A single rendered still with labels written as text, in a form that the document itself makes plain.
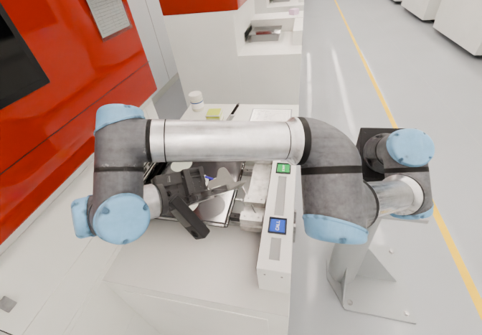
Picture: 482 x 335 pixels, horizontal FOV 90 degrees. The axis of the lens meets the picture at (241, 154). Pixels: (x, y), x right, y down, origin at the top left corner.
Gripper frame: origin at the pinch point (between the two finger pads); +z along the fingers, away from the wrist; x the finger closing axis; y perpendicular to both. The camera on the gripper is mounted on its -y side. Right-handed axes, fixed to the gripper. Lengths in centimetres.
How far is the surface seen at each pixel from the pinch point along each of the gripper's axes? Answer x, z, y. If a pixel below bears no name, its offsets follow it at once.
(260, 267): 3.4, 4.2, -22.3
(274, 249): 2.9, 10.3, -19.8
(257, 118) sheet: 29, 48, 34
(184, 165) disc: 47, 11, 20
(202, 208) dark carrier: 30.4, 5.7, -1.9
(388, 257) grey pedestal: 34, 126, -66
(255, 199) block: 17.7, 21.3, -4.7
